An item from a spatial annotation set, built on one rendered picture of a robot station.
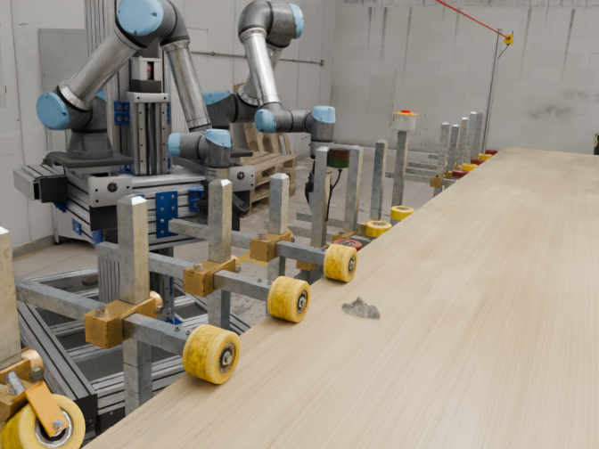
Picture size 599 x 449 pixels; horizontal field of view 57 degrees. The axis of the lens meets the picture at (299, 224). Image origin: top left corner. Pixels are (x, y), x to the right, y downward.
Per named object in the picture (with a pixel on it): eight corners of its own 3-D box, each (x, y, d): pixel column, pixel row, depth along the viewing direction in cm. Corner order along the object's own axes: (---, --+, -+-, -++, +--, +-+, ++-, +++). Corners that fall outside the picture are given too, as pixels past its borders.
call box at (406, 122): (392, 132, 219) (394, 112, 217) (397, 130, 225) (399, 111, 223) (409, 134, 216) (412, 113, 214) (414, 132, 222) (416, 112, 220)
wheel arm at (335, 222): (295, 222, 216) (296, 211, 215) (299, 220, 219) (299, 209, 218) (403, 241, 198) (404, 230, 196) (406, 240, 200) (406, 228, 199)
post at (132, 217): (126, 447, 103) (116, 196, 90) (139, 437, 106) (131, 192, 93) (141, 454, 101) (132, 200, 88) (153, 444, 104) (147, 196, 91)
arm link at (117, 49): (78, 134, 186) (185, 20, 167) (48, 140, 172) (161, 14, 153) (54, 107, 185) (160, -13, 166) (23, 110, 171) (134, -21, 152)
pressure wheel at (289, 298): (274, 271, 105) (291, 281, 112) (262, 312, 103) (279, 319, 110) (302, 277, 102) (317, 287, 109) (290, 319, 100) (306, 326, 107)
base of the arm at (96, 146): (61, 153, 195) (60, 125, 192) (104, 151, 204) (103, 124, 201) (75, 160, 183) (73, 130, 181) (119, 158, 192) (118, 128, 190)
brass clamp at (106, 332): (82, 341, 90) (80, 313, 89) (141, 312, 102) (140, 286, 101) (110, 351, 88) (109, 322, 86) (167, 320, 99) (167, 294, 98)
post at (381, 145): (365, 265, 211) (375, 139, 198) (368, 263, 214) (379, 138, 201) (373, 267, 209) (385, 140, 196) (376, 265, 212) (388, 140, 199)
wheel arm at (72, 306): (-8, 293, 105) (-10, 275, 104) (9, 287, 108) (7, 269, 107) (207, 365, 83) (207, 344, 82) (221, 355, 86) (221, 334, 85)
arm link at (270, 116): (235, -12, 182) (268, 124, 172) (265, -7, 187) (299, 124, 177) (224, 11, 192) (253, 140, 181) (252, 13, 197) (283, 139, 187)
